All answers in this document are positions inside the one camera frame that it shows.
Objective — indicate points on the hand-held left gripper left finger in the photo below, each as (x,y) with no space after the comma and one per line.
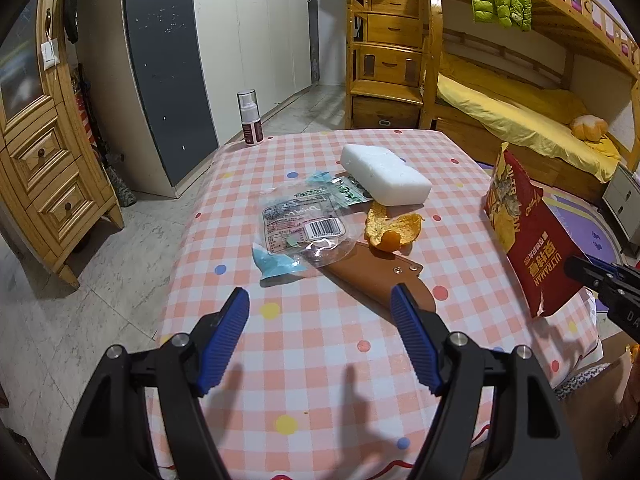
(225,340)

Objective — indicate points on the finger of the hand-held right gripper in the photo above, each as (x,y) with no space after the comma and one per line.
(587,270)

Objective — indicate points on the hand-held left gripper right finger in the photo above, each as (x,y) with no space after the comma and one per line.
(415,345)

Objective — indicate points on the red snack bag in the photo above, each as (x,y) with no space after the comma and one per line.
(530,230)

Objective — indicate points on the person's right hand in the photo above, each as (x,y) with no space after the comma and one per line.
(632,395)

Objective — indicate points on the brown cardboard box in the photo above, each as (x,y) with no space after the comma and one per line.
(614,350)

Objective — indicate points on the rainbow oval rug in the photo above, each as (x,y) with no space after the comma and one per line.
(585,220)

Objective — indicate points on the grey nightstand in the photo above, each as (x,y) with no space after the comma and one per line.
(622,200)

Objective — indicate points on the brown leather sheath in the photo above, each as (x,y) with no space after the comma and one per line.
(370,275)

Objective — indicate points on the person's houndstooth trousers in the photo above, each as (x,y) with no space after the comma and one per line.
(580,380)

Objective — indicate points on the pink checked tablecloth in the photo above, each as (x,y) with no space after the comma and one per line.
(310,360)

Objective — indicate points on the light blue plastic scrap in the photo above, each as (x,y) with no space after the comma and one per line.
(272,262)

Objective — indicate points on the orange peel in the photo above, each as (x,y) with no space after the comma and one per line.
(385,232)

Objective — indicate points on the clear plastic barcode bag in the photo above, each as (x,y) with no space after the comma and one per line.
(300,220)

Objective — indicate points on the orange plush pillow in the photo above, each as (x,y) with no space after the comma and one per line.
(590,127)

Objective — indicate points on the green plastic wrapper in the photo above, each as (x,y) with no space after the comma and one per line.
(350,192)

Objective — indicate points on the yellow bed sheet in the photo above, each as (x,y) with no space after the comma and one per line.
(515,115)

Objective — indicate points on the white foam block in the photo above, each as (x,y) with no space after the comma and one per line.
(385,175)

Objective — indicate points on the camouflage long bag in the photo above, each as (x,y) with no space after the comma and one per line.
(120,185)

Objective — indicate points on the small spray bottle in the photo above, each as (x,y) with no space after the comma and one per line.
(250,125)

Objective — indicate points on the wooden drawer cabinet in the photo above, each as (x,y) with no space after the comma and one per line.
(45,160)

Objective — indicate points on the wooden bunk bed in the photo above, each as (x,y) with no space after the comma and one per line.
(565,15)

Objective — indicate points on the red patterned long bag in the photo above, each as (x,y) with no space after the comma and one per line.
(85,110)

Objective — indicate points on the wooden stair drawers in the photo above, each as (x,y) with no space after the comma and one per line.
(390,65)

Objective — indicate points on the white and grey wardrobe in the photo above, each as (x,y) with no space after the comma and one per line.
(240,50)

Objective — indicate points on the white hanging tag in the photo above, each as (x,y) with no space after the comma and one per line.
(49,55)

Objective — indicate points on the dark hanging bag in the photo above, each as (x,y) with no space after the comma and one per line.
(70,5)

